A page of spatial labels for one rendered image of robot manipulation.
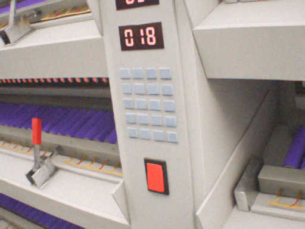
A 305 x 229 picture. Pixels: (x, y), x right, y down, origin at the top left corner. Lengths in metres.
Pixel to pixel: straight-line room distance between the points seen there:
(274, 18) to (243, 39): 0.03
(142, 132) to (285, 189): 0.15
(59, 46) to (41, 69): 0.06
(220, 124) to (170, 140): 0.05
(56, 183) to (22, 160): 0.11
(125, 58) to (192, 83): 0.07
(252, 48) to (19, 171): 0.42
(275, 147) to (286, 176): 0.08
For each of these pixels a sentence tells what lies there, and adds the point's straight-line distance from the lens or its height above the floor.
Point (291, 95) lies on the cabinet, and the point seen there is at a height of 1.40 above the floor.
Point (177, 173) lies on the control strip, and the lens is 0.34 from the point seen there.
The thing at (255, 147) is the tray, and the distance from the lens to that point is 0.42.
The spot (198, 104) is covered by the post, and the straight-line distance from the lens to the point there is 0.31.
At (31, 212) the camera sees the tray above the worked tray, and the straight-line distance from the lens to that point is 0.80.
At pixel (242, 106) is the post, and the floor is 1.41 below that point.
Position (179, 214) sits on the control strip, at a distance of 0.36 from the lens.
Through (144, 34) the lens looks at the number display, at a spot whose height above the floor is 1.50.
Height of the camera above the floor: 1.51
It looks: 14 degrees down
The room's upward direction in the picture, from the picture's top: 7 degrees counter-clockwise
